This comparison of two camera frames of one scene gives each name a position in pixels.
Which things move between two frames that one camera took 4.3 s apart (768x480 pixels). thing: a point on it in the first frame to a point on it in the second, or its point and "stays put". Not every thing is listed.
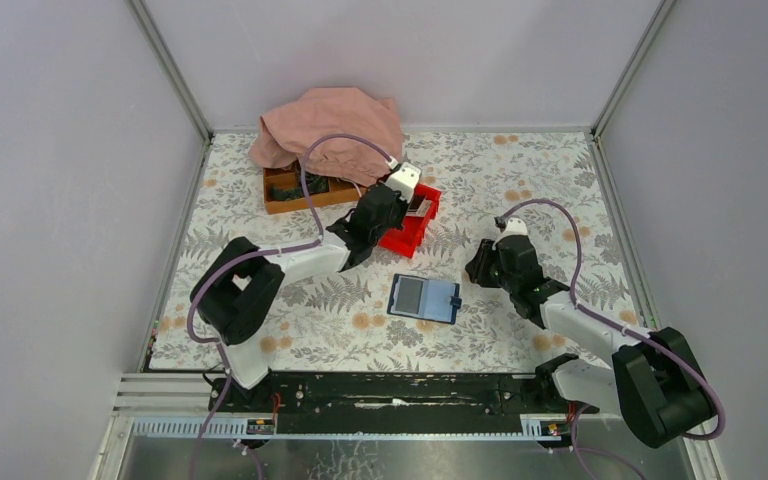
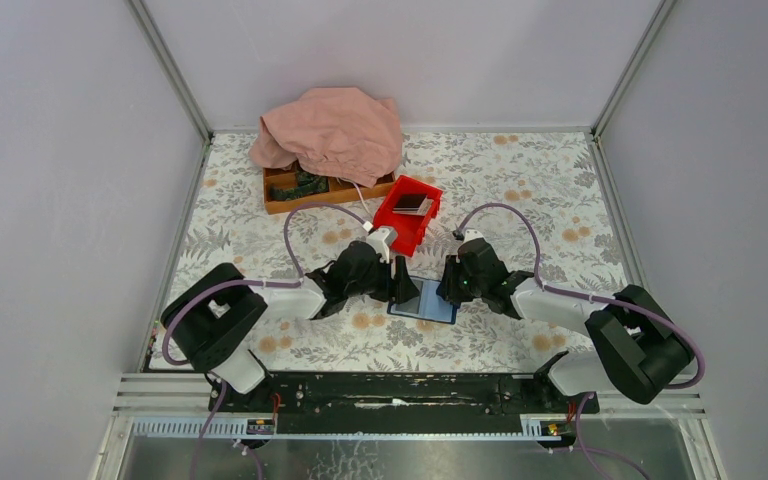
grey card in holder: x=409 y=295 stays put
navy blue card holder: x=424 y=299 stays put
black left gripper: x=401 y=206 to x=401 y=288
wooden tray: x=339 y=191 stays put
